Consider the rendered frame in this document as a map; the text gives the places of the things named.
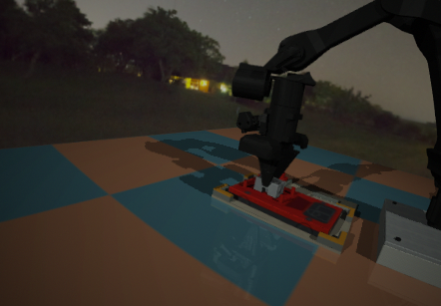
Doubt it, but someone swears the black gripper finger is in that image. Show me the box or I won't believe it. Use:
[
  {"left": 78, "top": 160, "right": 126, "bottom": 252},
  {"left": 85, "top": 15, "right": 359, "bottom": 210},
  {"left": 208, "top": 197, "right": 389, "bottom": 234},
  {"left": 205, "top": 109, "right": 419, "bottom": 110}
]
[
  {"left": 274, "top": 149, "right": 300, "bottom": 179},
  {"left": 257, "top": 156, "right": 285, "bottom": 187}
]

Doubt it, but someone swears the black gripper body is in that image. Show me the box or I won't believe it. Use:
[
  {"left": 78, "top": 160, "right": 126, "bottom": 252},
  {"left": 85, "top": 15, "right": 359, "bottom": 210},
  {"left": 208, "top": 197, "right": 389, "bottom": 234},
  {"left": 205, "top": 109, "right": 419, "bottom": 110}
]
[{"left": 238, "top": 103, "right": 308, "bottom": 160}]

